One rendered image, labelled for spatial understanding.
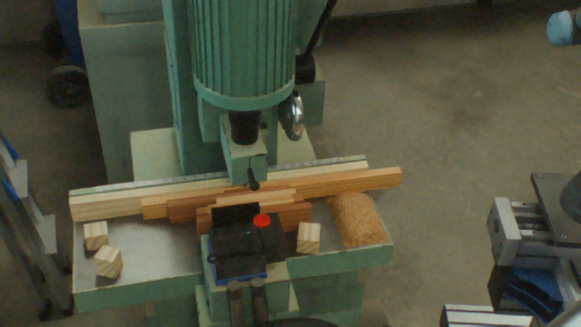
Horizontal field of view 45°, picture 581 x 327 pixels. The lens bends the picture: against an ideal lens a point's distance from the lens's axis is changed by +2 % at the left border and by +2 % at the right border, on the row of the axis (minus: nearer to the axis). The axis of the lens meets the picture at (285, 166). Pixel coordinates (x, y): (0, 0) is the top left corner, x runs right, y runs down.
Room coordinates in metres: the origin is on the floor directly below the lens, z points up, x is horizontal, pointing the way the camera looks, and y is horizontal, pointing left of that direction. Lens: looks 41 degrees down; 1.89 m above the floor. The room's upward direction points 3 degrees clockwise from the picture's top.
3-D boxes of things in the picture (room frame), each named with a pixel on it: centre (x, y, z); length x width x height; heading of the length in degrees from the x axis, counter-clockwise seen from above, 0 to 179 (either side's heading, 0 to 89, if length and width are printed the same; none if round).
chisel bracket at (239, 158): (1.03, 0.08, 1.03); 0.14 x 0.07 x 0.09; 14
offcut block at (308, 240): (0.91, -0.05, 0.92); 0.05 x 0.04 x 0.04; 176
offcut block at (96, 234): (0.89, 0.35, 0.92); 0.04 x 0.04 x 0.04; 17
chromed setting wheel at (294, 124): (1.17, -0.01, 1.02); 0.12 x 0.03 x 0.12; 14
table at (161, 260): (0.90, 0.09, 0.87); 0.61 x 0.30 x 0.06; 104
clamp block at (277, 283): (0.82, 0.07, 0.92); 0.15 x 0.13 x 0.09; 104
